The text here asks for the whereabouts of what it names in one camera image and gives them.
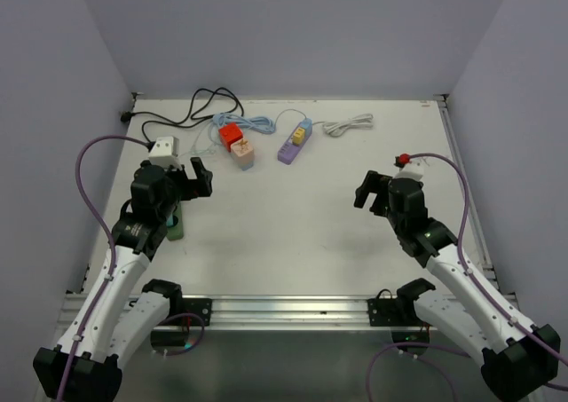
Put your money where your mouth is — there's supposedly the pink cube socket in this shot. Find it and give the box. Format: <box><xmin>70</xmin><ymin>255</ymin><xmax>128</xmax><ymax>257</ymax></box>
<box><xmin>230</xmin><ymin>138</ymin><xmax>255</xmax><ymax>170</ymax></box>

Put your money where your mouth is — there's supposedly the red cube socket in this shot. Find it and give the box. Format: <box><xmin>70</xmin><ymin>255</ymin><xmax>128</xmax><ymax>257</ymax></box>
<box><xmin>218</xmin><ymin>122</ymin><xmax>243</xmax><ymax>152</ymax></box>

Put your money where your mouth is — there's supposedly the yellow plug adapter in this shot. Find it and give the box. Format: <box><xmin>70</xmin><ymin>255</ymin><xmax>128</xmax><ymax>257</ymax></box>
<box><xmin>292</xmin><ymin>126</ymin><xmax>305</xmax><ymax>146</ymax></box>

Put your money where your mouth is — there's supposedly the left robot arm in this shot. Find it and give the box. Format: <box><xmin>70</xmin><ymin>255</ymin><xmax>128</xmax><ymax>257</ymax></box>
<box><xmin>33</xmin><ymin>157</ymin><xmax>213</xmax><ymax>401</ymax></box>

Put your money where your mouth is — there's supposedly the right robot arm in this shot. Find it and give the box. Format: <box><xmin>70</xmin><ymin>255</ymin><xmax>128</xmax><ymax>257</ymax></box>
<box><xmin>354</xmin><ymin>170</ymin><xmax>561</xmax><ymax>401</ymax></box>

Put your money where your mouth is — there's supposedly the green power strip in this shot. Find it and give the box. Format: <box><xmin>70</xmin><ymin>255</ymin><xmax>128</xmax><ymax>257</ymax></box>
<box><xmin>166</xmin><ymin>204</ymin><xmax>184</xmax><ymax>241</ymax></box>

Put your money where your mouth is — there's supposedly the purple power strip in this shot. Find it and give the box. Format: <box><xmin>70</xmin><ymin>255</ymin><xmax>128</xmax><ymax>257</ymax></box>
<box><xmin>277</xmin><ymin>118</ymin><xmax>312</xmax><ymax>165</ymax></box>

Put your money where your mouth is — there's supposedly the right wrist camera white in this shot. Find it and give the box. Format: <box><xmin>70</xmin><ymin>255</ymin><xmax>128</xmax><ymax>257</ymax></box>
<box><xmin>394</xmin><ymin>154</ymin><xmax>424</xmax><ymax>182</ymax></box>

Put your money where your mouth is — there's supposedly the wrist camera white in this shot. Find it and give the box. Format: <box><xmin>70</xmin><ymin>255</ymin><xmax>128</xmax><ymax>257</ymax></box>
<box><xmin>394</xmin><ymin>154</ymin><xmax>424</xmax><ymax>182</ymax></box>
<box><xmin>148</xmin><ymin>136</ymin><xmax>181</xmax><ymax>169</ymax></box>

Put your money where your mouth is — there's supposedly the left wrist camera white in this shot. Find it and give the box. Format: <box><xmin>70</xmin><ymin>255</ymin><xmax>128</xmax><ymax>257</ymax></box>
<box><xmin>148</xmin><ymin>136</ymin><xmax>181</xmax><ymax>169</ymax></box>

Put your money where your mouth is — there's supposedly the white power strip cord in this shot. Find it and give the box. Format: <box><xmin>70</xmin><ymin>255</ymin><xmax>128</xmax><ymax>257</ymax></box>
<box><xmin>310</xmin><ymin>113</ymin><xmax>375</xmax><ymax>138</ymax></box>

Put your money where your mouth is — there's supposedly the light blue coiled cord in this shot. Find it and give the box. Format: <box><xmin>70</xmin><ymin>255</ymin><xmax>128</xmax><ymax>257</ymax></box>
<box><xmin>211</xmin><ymin>112</ymin><xmax>277</xmax><ymax>142</ymax></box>

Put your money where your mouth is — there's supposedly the black power cable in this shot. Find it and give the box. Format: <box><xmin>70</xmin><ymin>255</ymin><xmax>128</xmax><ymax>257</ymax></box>
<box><xmin>119</xmin><ymin>86</ymin><xmax>245</xmax><ymax>144</ymax></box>

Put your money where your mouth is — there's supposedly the right aluminium side rail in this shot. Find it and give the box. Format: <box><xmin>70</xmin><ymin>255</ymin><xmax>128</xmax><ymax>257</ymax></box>
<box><xmin>434</xmin><ymin>94</ymin><xmax>502</xmax><ymax>288</ymax></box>

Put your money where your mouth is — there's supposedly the thin blue charger cable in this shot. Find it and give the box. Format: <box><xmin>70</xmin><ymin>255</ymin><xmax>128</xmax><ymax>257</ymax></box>
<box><xmin>274</xmin><ymin>108</ymin><xmax>308</xmax><ymax>132</ymax></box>

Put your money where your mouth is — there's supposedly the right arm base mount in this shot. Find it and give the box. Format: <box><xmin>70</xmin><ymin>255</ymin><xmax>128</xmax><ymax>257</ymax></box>
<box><xmin>367</xmin><ymin>278</ymin><xmax>436</xmax><ymax>327</ymax></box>

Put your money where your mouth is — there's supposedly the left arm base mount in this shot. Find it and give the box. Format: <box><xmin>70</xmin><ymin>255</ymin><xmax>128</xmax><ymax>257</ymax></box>
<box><xmin>142</xmin><ymin>279</ymin><xmax>212</xmax><ymax>329</ymax></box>

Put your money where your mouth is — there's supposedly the aluminium front rail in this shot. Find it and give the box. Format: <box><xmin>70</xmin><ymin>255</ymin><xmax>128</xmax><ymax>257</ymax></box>
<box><xmin>57</xmin><ymin>293</ymin><xmax>520</xmax><ymax>332</ymax></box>

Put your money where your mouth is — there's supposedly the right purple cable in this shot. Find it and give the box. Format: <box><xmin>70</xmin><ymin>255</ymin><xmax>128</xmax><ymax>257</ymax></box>
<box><xmin>364</xmin><ymin>153</ymin><xmax>568</xmax><ymax>402</ymax></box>

